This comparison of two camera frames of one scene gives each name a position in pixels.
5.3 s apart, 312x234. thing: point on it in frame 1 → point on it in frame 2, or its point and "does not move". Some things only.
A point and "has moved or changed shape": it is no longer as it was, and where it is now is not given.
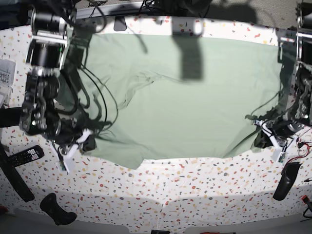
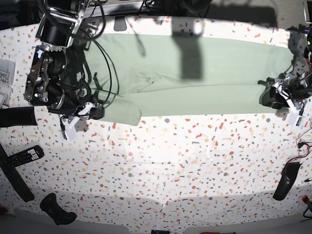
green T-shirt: x=145 y=96 has moved or changed shape
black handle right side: x=289 y=175 does not move
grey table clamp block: x=120 y=24 does not move
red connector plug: x=305 y=199 does not move
